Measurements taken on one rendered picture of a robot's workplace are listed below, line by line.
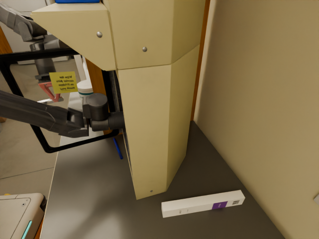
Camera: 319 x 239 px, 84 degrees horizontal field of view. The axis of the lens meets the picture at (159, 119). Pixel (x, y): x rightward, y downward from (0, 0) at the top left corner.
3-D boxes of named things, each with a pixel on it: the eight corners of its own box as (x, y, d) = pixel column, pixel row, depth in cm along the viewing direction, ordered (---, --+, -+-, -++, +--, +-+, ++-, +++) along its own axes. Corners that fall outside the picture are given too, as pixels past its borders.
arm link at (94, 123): (89, 122, 60) (90, 135, 56) (87, 107, 55) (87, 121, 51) (110, 120, 62) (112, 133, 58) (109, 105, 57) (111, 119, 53)
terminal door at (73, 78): (119, 134, 82) (103, 44, 59) (46, 154, 73) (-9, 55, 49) (119, 133, 83) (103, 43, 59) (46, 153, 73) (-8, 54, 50)
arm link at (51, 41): (36, 27, 65) (15, 23, 57) (63, 19, 63) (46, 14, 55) (49, 60, 69) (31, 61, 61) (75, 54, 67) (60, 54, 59)
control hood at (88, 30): (107, 36, 59) (101, 0, 53) (117, 70, 34) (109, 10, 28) (70, 38, 56) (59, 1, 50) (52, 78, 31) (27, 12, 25)
